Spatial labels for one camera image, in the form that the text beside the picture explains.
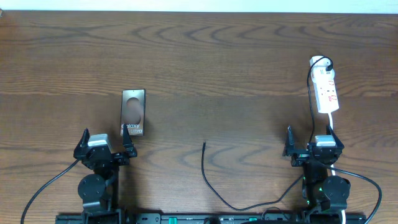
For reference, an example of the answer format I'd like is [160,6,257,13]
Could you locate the black charging cable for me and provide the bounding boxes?
[201,55,335,212]

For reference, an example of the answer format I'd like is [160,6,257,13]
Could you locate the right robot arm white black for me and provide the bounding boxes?
[283,126,351,223]

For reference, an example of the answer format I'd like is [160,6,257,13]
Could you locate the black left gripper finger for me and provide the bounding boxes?
[80,128,90,149]
[123,125,134,152]

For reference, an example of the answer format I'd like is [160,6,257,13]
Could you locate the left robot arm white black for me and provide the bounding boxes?
[73,128,137,224]

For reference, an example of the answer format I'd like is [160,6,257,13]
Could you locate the white power strip, red switches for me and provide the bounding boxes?
[310,55,339,114]

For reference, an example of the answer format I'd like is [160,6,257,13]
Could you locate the Galaxy smartphone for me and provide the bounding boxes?
[120,89,146,136]

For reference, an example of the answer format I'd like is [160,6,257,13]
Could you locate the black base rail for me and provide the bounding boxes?
[55,212,368,224]

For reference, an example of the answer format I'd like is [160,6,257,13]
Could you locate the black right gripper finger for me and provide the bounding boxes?
[285,126,295,149]
[326,125,342,146]

